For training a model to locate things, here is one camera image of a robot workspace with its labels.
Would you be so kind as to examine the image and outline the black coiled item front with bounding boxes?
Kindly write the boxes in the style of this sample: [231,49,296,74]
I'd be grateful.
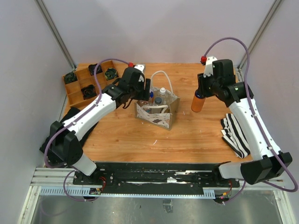
[81,84,97,100]

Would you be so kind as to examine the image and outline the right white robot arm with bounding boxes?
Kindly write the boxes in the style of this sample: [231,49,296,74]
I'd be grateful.
[197,56,292,187]

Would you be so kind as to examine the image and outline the blue cap orange bottle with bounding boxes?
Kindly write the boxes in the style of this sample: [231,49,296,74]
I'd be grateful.
[191,90,206,112]

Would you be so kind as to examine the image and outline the black coiled item back middle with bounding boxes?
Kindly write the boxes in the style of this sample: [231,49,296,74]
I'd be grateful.
[88,63,103,76]

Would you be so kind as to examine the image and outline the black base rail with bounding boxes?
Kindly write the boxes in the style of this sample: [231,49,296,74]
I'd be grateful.
[73,162,240,196]

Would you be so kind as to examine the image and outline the grey slotted cable duct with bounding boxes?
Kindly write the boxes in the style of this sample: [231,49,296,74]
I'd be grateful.
[39,188,215,199]

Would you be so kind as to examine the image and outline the black coiled item back left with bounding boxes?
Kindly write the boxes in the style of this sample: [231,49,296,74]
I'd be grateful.
[63,72,78,84]

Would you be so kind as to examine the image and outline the white cap clear bottle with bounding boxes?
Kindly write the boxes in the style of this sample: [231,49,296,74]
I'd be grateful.
[155,87,172,105]

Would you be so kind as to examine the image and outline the green black coiled item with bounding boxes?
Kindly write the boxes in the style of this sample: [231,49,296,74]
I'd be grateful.
[104,68,119,81]

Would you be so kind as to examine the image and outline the black white striped cloth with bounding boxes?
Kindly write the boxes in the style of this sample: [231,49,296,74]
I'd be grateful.
[220,113,251,159]

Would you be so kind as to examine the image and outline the patterned canvas bag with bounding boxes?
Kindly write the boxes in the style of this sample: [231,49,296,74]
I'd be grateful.
[135,70,180,130]

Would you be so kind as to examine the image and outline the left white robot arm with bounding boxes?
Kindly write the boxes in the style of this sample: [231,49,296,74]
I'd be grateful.
[44,64,150,185]

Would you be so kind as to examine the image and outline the wooden compartment tray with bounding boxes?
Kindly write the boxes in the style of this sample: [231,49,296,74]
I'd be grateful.
[62,60,121,108]

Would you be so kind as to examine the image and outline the grey cap clear bottle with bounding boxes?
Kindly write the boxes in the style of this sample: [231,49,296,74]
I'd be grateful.
[152,97,163,113]

